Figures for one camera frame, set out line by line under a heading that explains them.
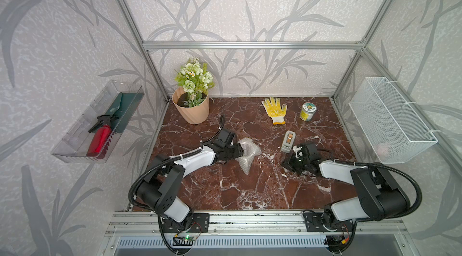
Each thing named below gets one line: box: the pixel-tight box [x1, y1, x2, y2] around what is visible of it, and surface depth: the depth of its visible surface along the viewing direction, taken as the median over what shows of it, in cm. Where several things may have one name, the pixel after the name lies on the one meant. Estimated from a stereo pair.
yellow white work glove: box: [261, 97, 288, 125], surface depth 117 cm
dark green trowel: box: [105, 92, 145, 134], surface depth 72 cm
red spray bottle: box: [86, 114, 117, 160], surface depth 60 cm
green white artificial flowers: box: [175, 57, 215, 108], surface depth 93 cm
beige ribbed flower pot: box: [172, 87, 210, 125], surface depth 98 cm
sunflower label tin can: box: [299, 102, 318, 122], surface depth 107 cm
